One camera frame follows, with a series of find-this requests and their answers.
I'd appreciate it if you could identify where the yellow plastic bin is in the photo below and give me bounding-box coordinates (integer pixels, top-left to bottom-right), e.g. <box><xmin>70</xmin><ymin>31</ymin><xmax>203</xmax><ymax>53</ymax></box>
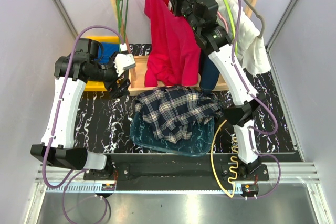
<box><xmin>85</xmin><ymin>36</ymin><xmax>119</xmax><ymax>92</ymax></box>

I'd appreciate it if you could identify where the pink plastic hanger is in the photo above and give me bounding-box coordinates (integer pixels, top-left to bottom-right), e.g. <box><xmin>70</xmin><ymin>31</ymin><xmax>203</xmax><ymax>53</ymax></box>
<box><xmin>217</xmin><ymin>12</ymin><xmax>228</xmax><ymax>31</ymax></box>

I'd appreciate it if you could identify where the lime green hanger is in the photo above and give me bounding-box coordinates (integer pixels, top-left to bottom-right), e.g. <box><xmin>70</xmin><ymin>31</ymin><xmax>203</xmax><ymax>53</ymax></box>
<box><xmin>223</xmin><ymin>0</ymin><xmax>236</xmax><ymax>39</ymax></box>

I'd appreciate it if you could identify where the teal transparent basin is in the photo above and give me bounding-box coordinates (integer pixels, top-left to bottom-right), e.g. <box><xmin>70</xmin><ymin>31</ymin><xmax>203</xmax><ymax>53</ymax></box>
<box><xmin>130</xmin><ymin>112</ymin><xmax>215</xmax><ymax>157</ymax></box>

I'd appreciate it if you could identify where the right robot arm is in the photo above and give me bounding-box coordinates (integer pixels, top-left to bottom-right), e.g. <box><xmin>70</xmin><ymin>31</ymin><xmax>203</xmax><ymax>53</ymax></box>
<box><xmin>170</xmin><ymin>0</ymin><xmax>261</xmax><ymax>180</ymax></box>

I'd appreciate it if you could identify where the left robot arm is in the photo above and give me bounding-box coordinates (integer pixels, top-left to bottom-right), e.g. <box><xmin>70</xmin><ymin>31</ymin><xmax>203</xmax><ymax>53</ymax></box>
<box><xmin>30</xmin><ymin>38</ymin><xmax>135</xmax><ymax>180</ymax></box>

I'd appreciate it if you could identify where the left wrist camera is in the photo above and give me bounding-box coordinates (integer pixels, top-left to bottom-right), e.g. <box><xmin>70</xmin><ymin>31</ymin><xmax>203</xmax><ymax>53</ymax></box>
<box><xmin>113</xmin><ymin>43</ymin><xmax>136</xmax><ymax>77</ymax></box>

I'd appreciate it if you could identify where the navy denim skirt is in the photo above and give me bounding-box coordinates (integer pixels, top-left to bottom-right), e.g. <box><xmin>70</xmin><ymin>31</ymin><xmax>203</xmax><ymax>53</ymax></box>
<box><xmin>199</xmin><ymin>55</ymin><xmax>219</xmax><ymax>93</ymax></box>

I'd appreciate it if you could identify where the red t-shirt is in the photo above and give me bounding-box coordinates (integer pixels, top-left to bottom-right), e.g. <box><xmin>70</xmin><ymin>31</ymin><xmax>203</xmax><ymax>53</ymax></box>
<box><xmin>144</xmin><ymin>0</ymin><xmax>201</xmax><ymax>87</ymax></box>

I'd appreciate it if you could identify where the green plastic hanger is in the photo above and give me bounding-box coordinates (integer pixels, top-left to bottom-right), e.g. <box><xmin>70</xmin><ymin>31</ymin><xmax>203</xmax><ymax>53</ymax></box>
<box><xmin>116</xmin><ymin>0</ymin><xmax>129</xmax><ymax>41</ymax></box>

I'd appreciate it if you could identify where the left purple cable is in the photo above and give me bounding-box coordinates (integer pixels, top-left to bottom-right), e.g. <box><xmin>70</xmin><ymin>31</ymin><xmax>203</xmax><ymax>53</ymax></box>
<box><xmin>41</xmin><ymin>25</ymin><xmax>125</xmax><ymax>224</ymax></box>

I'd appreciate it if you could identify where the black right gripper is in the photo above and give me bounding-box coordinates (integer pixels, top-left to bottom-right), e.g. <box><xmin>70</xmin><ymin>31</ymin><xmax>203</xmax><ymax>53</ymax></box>
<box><xmin>168</xmin><ymin>0</ymin><xmax>201</xmax><ymax>34</ymax></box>

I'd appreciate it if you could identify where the grey hanger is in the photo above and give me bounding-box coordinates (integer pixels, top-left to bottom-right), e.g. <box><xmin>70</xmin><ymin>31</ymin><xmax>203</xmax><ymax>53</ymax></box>
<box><xmin>220</xmin><ymin>0</ymin><xmax>266</xmax><ymax>38</ymax></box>

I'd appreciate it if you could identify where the white quilted garment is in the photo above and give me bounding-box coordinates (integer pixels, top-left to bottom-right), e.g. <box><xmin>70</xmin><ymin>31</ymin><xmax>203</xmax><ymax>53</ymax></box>
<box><xmin>216</xmin><ymin>0</ymin><xmax>271</xmax><ymax>76</ymax></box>

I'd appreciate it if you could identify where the blue folded towel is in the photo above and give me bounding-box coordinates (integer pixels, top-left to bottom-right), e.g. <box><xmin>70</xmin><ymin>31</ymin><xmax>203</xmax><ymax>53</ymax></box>
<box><xmin>98</xmin><ymin>42</ymin><xmax>119</xmax><ymax>64</ymax></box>

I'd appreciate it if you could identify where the navy plaid skirt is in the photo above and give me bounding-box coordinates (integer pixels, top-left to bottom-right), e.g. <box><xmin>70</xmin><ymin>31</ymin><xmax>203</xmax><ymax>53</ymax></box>
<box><xmin>135</xmin><ymin>85</ymin><xmax>224</xmax><ymax>140</ymax></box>

